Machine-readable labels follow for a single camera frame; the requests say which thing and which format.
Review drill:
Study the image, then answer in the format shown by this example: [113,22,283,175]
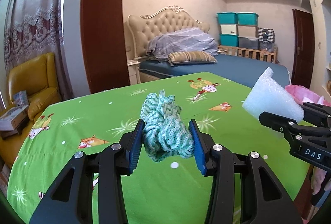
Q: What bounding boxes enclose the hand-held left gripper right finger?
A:
[188,119,303,224]

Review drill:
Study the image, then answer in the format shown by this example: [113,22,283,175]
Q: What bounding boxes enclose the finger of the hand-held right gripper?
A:
[302,101,331,128]
[259,111,331,138]

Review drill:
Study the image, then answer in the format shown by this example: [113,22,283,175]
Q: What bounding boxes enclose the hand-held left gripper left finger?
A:
[29,119,146,224]

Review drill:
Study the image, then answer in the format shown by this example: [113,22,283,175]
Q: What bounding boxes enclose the pink trash bag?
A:
[284,84,331,108]

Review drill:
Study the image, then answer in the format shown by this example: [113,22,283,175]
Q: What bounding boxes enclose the white foam sheet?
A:
[242,67,306,125]

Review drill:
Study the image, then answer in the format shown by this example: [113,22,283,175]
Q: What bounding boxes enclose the teal patterned cloth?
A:
[140,90,195,162]

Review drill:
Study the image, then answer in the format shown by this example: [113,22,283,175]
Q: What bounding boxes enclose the blue bed mattress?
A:
[139,55,290,89]

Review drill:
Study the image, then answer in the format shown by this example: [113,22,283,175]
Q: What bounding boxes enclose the dark wooden door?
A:
[292,9,314,90]

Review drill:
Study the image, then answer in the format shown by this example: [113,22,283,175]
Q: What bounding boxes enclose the green printed tablecloth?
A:
[6,72,314,224]

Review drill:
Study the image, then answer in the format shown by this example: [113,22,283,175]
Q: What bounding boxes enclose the cream nightstand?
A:
[128,60,141,85]

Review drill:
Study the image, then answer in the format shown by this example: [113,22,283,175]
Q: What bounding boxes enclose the grey clear storage box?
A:
[238,36,259,50]

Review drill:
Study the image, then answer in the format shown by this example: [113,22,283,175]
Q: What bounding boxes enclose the houndstooth bag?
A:
[257,28,275,42]

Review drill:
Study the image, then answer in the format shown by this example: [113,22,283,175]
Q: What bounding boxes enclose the striped bolster pillow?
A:
[168,51,218,66]

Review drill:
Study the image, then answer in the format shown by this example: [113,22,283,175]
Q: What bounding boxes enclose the teal storage box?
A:
[219,33,239,47]
[236,12,259,26]
[217,12,238,25]

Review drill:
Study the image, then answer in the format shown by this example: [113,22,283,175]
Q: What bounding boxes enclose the beige storage box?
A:
[237,25,258,38]

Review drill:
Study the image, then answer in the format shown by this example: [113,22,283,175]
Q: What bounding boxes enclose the white storage box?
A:
[220,24,238,35]

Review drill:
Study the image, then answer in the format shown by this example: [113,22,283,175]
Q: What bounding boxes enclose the blue-grey striped duvet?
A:
[146,28,218,62]

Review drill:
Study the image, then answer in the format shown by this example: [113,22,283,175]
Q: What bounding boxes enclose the flat brown box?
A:
[0,121,29,140]

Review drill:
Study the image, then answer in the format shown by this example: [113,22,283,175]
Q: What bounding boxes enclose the small blue white box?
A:
[13,92,28,107]

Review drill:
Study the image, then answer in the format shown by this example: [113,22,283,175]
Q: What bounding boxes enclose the flat white cardboard box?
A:
[0,104,29,131]

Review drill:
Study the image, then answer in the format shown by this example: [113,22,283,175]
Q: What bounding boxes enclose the yellow leather armchair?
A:
[0,52,62,170]

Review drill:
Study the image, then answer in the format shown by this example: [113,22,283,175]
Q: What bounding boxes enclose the beige tufted headboard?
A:
[127,5,210,59]

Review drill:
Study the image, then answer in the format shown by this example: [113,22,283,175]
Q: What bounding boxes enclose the lace-trimmed beige curtain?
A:
[4,0,70,103]

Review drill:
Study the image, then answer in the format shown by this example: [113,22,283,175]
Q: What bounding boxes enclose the red-brown wooden wall panel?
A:
[81,0,130,95]

